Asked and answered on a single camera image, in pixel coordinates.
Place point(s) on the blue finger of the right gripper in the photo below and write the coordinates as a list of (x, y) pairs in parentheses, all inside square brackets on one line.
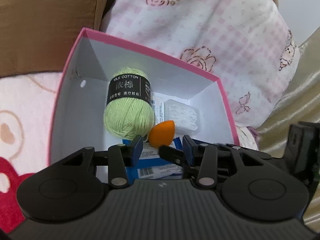
[(173, 155)]

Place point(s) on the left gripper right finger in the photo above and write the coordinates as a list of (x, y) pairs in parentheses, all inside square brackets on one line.
[(202, 161)]

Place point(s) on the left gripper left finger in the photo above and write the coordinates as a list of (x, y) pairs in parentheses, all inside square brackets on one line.
[(120, 157)]

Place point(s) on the orange makeup sponge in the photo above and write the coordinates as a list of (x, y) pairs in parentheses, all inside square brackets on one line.
[(162, 134)]

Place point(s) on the blue wet wipes pack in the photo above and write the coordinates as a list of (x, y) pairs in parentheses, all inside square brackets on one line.
[(151, 166)]

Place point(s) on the clear floss pick box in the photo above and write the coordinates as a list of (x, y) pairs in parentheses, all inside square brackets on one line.
[(185, 117)]

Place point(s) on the green yarn ball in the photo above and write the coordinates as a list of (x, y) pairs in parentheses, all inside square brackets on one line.
[(129, 111)]

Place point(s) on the white tissue packet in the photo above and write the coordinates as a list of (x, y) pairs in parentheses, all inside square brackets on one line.
[(158, 109)]

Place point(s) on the pink cardboard box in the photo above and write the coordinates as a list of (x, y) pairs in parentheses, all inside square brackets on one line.
[(103, 69)]

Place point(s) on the gold satin curtain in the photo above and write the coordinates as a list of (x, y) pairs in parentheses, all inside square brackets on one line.
[(300, 102)]

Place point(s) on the bear print blanket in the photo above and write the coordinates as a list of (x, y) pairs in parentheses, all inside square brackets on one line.
[(27, 103)]

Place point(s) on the pink checkered pillow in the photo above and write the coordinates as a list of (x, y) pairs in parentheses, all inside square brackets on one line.
[(246, 43)]

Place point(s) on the brown embroidered pillow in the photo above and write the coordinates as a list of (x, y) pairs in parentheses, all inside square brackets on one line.
[(37, 35)]

